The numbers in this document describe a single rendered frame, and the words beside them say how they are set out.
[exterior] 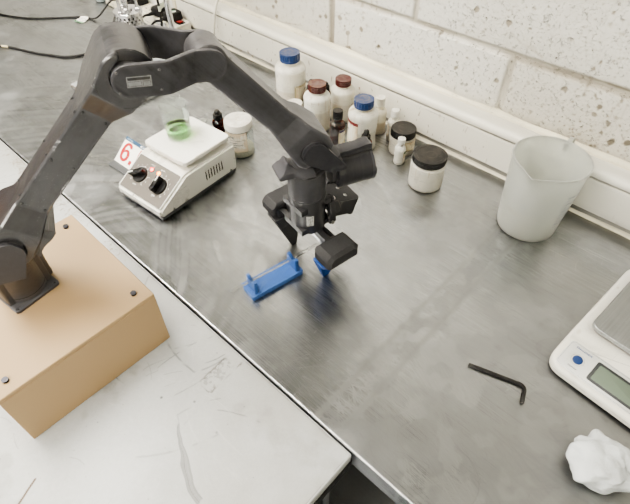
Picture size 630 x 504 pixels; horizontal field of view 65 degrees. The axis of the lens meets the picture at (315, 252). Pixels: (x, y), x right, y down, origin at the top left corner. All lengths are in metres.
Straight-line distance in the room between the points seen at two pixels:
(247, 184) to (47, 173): 0.49
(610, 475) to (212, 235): 0.69
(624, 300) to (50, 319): 0.82
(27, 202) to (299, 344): 0.41
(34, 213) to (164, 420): 0.31
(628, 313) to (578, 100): 0.38
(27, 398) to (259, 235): 0.44
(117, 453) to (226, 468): 0.14
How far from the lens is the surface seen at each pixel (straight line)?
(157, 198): 0.97
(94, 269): 0.77
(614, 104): 1.01
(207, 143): 1.00
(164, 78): 0.55
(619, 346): 0.83
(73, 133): 0.60
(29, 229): 0.67
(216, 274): 0.86
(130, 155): 1.13
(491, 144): 1.07
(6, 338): 0.75
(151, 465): 0.72
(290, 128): 0.65
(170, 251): 0.92
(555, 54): 1.02
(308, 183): 0.71
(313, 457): 0.69
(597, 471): 0.73
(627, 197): 1.02
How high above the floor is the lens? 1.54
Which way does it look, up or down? 47 degrees down
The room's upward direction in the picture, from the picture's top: straight up
